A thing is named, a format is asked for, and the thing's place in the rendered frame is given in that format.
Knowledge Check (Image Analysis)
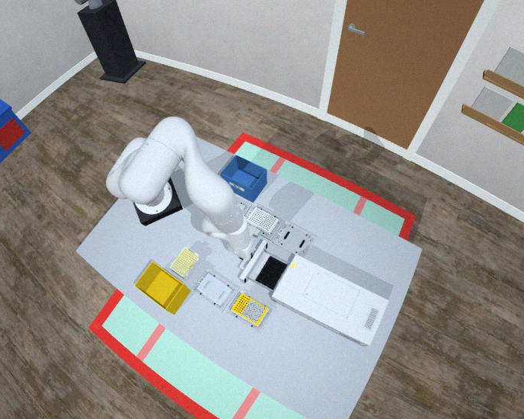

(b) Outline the blue open-top bin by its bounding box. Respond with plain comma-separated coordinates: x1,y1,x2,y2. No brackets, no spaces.
221,155,267,203

